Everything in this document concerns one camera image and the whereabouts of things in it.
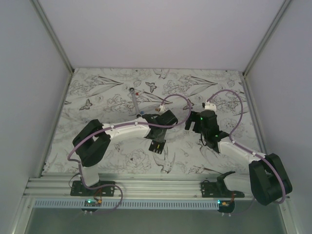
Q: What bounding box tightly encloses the black fuse box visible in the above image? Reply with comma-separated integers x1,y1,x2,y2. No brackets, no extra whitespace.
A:
149,140,166,154

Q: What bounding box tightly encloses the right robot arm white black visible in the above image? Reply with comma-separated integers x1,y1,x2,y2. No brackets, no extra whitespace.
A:
185,110,293,206

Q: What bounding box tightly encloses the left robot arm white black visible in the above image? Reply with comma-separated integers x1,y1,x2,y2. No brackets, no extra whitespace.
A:
72,110,178,196

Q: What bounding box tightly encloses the silver combination wrench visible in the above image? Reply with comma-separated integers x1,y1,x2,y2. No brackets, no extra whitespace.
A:
129,87,141,117

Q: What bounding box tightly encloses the right controller board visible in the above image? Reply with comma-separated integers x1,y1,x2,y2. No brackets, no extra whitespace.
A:
217,200,235,214

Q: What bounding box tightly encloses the controller board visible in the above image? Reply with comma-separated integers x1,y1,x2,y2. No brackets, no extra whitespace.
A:
217,200,235,214
84,198,102,207

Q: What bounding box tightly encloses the left controller board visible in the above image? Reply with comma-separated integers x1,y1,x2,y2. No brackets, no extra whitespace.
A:
84,198,102,207

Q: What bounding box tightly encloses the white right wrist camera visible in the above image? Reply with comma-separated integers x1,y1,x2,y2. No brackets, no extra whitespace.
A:
202,101,216,111

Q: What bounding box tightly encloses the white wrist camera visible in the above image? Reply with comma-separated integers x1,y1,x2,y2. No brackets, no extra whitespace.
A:
155,105,166,114
202,101,216,111

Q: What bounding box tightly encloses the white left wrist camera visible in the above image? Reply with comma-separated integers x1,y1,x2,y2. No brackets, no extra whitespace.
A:
155,105,166,114

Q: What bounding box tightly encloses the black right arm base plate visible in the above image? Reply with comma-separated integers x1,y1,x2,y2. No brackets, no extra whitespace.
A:
200,180,245,198

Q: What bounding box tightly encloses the white slotted cable duct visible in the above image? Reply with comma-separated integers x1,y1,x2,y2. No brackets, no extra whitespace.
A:
34,198,219,210

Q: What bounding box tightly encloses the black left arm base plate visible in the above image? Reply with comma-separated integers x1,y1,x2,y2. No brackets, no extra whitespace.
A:
70,180,115,197

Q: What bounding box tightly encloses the aluminium mounting rail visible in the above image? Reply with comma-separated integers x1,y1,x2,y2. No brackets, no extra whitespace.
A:
23,172,291,201

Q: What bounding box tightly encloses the right aluminium frame post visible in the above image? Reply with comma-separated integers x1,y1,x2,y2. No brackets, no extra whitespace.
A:
242,0,293,77

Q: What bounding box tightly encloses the aluminium frame post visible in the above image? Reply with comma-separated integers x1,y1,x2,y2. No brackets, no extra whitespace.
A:
242,0,293,77
31,0,74,74

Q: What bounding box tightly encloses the left aluminium frame post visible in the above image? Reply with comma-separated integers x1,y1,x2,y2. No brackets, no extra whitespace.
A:
31,0,74,74

